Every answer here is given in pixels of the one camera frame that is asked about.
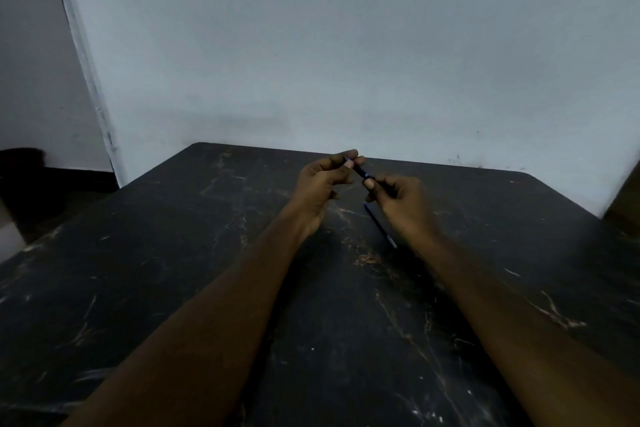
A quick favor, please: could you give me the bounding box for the person's right hand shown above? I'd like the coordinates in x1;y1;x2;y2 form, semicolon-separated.
362;173;444;250

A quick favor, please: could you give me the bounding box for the person's left hand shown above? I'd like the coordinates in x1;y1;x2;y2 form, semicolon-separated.
286;149;366;243

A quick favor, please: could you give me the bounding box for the black pen with blue trim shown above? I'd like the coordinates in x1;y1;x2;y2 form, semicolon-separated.
343;156;399;200

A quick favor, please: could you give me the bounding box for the person's left forearm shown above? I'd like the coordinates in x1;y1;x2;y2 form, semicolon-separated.
61;219;313;427

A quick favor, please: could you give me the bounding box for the person's right forearm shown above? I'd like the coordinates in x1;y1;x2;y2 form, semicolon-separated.
419;234;640;427

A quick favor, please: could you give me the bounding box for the brown wooden furniture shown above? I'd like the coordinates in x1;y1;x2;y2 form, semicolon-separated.
602;159;640;238

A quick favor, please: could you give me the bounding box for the white door frame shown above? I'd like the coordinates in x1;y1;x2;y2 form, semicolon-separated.
46;0;127;188

